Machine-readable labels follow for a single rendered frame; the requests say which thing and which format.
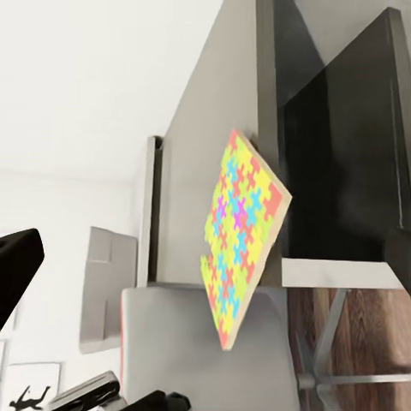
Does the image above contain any jigsaw puzzle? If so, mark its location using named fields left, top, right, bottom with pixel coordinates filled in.
left=201, top=128, right=292, bottom=350

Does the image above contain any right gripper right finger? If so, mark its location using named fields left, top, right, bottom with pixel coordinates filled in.
left=384, top=227, right=411, bottom=296

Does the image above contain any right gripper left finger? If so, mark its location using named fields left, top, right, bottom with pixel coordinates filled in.
left=0, top=227, right=45, bottom=330

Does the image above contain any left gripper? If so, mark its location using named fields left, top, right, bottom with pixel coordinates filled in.
left=126, top=390, right=191, bottom=411

